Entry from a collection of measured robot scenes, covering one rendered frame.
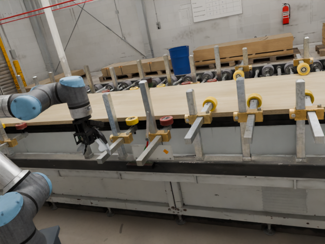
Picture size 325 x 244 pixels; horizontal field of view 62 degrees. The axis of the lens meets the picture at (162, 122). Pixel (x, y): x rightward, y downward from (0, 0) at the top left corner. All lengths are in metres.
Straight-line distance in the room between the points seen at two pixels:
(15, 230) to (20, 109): 0.53
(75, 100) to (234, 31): 7.61
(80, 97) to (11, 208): 0.53
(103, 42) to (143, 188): 8.32
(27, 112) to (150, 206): 1.36
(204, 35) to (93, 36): 3.96
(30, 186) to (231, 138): 1.11
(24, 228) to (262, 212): 1.40
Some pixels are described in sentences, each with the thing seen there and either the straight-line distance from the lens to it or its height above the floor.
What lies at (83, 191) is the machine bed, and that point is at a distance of 2.49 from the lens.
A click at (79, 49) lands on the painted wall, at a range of 10.74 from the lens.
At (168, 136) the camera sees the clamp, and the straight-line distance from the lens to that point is 1.51.
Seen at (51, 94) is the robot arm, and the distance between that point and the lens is 1.17.
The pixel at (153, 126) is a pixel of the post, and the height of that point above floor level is 0.91.
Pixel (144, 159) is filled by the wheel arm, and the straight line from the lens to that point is 1.32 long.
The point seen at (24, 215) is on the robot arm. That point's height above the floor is 0.79.
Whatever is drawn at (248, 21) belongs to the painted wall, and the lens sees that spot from 8.46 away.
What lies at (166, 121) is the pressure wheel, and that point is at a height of 0.90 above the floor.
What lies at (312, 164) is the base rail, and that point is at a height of 0.70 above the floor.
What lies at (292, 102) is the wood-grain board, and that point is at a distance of 1.65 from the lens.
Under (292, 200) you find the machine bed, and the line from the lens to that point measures 1.91.
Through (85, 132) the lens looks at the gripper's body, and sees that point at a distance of 1.19.
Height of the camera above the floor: 1.45
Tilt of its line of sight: 20 degrees down
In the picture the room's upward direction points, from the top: 11 degrees counter-clockwise
